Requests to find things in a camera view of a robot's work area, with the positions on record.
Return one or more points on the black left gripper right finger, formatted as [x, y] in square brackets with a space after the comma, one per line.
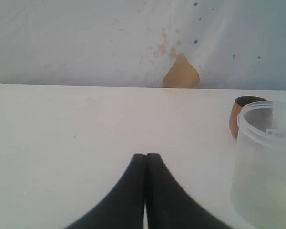
[168, 205]

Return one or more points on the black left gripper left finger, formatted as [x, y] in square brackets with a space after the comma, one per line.
[123, 206]

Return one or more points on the clear plastic cap cup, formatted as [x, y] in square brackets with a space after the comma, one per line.
[258, 191]

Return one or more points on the round brown wooden cup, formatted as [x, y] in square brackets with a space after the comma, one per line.
[238, 105]

